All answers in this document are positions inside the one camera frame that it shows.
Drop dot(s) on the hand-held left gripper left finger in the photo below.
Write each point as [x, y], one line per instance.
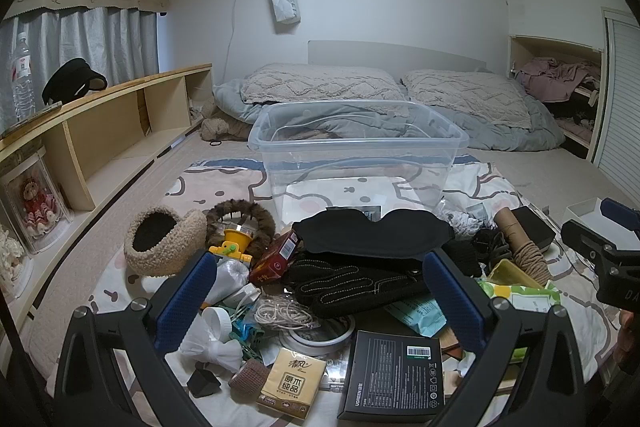
[185, 302]

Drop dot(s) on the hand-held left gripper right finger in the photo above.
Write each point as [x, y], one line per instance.
[455, 302]

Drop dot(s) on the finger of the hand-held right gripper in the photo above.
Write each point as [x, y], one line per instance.
[585, 238]
[617, 208]

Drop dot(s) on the small black case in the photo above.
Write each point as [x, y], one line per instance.
[202, 381]

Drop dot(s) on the clear plastic storage box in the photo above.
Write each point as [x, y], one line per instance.
[360, 187]

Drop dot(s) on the person's right hand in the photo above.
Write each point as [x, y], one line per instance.
[628, 339]

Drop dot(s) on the white open box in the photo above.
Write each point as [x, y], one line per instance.
[587, 209]

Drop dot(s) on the white plastic cup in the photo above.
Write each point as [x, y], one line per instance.
[217, 319]

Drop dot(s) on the teal packet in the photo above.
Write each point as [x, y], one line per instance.
[420, 318]

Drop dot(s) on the black folded cloth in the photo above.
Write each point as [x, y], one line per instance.
[460, 257]

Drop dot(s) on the small black box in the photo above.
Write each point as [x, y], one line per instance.
[535, 227]

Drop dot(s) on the white plastic bag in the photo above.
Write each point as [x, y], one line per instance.
[215, 347]

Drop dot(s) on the twine spool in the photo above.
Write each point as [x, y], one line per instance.
[522, 247]

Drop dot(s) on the yellow plastic toy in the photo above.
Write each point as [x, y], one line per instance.
[231, 248]

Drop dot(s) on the black hair clip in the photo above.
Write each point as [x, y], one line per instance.
[492, 242]

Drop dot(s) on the teal clip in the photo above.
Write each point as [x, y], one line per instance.
[250, 334]

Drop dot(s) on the white crumpled paper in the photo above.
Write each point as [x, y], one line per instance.
[465, 219]

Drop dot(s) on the black stitched glove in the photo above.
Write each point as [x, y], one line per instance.
[360, 294]

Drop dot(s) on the red cardboard box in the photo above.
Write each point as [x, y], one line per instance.
[272, 259]

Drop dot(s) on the black product box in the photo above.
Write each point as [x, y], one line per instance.
[392, 377]

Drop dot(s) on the brown bandage roll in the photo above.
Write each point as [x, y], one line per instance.
[250, 376]

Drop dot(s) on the white louvre door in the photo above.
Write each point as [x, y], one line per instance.
[620, 107]

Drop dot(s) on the open closet shelf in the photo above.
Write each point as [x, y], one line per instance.
[597, 107]

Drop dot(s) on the black eye mask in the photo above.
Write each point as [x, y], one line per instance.
[375, 232]

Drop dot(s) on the brown fur headband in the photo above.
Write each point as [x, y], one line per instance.
[260, 219]

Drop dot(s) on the tan tissue pack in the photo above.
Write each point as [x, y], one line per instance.
[292, 379]

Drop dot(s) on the grey duvet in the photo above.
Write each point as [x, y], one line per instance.
[500, 134]

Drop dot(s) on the pink crumpled clothes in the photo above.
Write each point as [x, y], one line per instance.
[555, 77]

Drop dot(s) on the red doll display case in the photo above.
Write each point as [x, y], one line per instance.
[37, 207]

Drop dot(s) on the brown plush toy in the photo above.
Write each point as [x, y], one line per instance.
[217, 127]

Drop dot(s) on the beige textured pillow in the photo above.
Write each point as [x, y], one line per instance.
[470, 99]
[320, 82]

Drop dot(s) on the white doll display case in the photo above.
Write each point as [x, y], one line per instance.
[10, 252]

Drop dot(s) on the light wooden shelf unit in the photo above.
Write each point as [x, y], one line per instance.
[105, 132]

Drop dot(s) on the flat book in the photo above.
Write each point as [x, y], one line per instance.
[30, 117]

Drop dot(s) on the black visor cap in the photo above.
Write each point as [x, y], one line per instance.
[75, 82]

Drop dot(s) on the grey headboard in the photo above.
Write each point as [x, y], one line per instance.
[395, 57]

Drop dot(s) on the grey curtain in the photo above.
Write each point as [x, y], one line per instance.
[85, 44]

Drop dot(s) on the clear water bottle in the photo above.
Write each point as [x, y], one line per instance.
[21, 77]

